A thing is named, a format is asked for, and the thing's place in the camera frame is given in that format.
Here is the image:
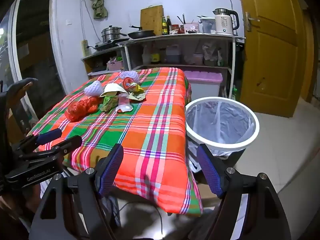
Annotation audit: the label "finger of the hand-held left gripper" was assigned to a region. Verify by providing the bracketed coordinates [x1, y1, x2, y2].
[32, 135, 83, 160]
[11, 128, 63, 153]

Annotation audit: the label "white foam fruit net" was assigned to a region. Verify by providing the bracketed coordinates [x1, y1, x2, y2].
[84, 80, 104, 97]

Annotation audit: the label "white round trash bin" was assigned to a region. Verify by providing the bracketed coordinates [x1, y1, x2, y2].
[185, 95, 260, 174]

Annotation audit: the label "grey plastic jug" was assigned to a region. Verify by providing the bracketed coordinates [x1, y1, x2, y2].
[165, 45, 182, 64]

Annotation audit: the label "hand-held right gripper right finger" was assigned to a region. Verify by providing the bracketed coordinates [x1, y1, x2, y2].
[196, 143, 292, 240]

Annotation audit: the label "purple-lidded storage box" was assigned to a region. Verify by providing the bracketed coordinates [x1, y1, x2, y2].
[184, 70, 223, 98]

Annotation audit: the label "green snack wrapper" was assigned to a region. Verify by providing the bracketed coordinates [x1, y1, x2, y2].
[100, 95, 120, 112]

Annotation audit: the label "low wooden shelf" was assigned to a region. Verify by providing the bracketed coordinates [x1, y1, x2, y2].
[81, 46, 125, 80]

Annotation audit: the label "red snack wrapper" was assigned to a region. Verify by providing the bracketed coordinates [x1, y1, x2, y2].
[122, 77, 137, 90]

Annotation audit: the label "metal door handle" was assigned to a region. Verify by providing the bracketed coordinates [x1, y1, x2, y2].
[245, 12, 260, 32]

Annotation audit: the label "black floor cable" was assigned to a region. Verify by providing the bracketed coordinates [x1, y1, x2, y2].
[117, 201, 163, 236]

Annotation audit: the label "clear plastic container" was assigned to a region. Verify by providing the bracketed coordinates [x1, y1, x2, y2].
[200, 17, 216, 33]

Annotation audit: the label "dark chair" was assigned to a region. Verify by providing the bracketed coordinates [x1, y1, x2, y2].
[4, 78, 38, 105]

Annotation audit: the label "pink plastic basket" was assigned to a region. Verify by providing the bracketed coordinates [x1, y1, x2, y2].
[107, 60, 124, 71]

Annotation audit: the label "purple foam fruit net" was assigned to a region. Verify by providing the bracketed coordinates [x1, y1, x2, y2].
[120, 70, 139, 80]

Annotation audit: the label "gold snack wrapper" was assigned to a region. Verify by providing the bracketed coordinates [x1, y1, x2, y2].
[129, 82, 145, 93]

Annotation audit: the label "white electric kettle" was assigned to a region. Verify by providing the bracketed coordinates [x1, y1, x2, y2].
[212, 8, 240, 35]

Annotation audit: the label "red mesh bag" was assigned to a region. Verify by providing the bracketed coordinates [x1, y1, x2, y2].
[64, 96, 100, 122]

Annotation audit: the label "clear plastic bottle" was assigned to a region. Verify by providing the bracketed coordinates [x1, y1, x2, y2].
[142, 44, 150, 64]

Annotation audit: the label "yellow wooden door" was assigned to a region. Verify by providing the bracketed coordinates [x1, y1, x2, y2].
[236, 0, 308, 118]

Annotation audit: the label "steel steamer pot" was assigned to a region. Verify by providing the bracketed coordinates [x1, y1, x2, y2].
[101, 26, 128, 43]

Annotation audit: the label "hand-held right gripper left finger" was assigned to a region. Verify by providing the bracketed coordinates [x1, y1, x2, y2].
[29, 143, 125, 240]

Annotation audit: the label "white-framed kitchen shelf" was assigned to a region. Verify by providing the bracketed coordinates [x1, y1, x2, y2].
[117, 34, 244, 99]

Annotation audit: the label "pink utensil holder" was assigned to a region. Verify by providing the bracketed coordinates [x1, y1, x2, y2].
[184, 23, 200, 34]

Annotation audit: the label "crumpled plastic bags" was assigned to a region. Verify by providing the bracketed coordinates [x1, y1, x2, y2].
[202, 44, 223, 67]

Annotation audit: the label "black induction cooker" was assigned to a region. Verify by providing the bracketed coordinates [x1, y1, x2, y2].
[87, 39, 130, 52]

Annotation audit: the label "wooden cutting board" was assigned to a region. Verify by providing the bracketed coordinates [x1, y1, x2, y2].
[140, 5, 164, 36]

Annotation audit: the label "clear plastic cup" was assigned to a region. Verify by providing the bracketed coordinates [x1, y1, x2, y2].
[115, 93, 133, 113]

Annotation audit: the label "black frying pan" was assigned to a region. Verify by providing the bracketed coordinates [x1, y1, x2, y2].
[127, 25, 155, 40]

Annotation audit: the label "wall power cable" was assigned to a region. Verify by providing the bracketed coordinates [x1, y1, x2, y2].
[80, 0, 98, 40]

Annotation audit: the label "plaid tablecloth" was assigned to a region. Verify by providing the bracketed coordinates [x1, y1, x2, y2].
[26, 67, 203, 217]

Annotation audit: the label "yellow-labelled bottle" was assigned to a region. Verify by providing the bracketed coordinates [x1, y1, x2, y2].
[150, 44, 160, 64]

